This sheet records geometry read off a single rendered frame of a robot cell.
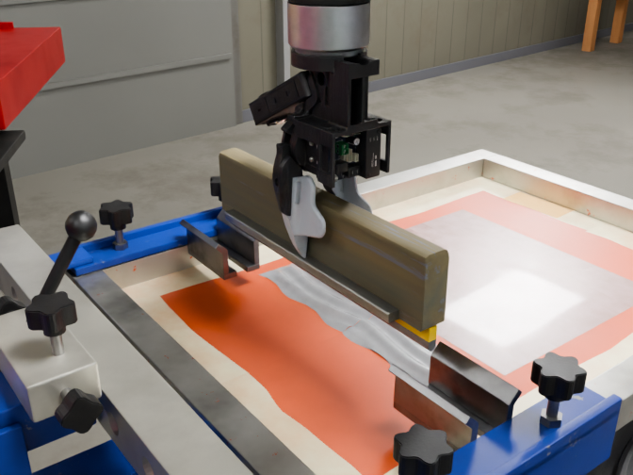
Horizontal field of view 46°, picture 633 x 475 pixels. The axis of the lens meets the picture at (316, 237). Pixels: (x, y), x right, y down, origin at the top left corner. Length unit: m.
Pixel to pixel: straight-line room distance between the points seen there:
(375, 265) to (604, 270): 0.46
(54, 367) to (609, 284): 0.71
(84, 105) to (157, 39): 0.59
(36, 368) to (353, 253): 0.30
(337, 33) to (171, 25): 3.96
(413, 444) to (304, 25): 0.36
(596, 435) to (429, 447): 0.21
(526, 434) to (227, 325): 0.38
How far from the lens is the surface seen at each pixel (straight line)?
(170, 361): 0.78
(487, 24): 6.89
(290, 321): 0.89
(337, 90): 0.67
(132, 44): 4.49
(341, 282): 0.73
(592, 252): 1.13
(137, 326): 0.84
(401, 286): 0.67
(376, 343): 0.85
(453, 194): 1.28
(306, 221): 0.73
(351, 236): 0.71
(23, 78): 1.67
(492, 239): 1.12
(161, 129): 4.68
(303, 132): 0.70
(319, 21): 0.67
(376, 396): 0.78
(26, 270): 0.89
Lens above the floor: 1.43
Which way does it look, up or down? 25 degrees down
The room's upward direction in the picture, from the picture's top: straight up
